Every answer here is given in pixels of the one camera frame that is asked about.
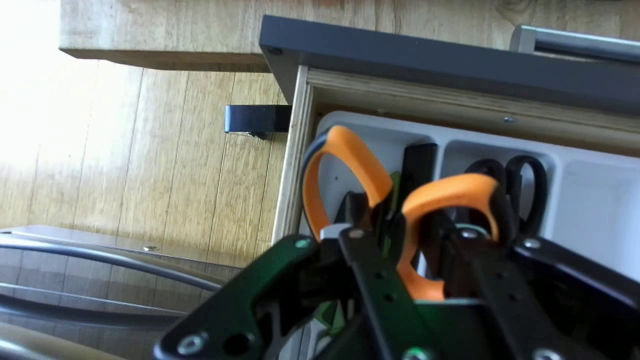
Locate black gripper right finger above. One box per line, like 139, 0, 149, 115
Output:
433, 223, 640, 360

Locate stainless steel gas range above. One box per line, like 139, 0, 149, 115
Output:
0, 221, 268, 360

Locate steel oven door handle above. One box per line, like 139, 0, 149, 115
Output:
0, 228, 226, 295

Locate black utensil handle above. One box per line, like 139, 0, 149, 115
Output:
399, 140, 440, 204

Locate dark lower drawer handle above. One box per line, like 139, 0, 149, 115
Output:
223, 101, 295, 140

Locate steel drawer bar handle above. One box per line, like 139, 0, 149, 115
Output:
508, 21, 640, 67

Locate wooden drawer grey front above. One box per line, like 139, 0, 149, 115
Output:
256, 11, 640, 285

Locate orange and black scissors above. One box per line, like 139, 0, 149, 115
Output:
297, 121, 505, 306

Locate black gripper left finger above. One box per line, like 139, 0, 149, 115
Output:
152, 223, 437, 360

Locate black handled scissors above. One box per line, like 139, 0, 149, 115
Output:
463, 152, 551, 236

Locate white cutlery organizer tray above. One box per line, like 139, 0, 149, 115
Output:
297, 107, 640, 284

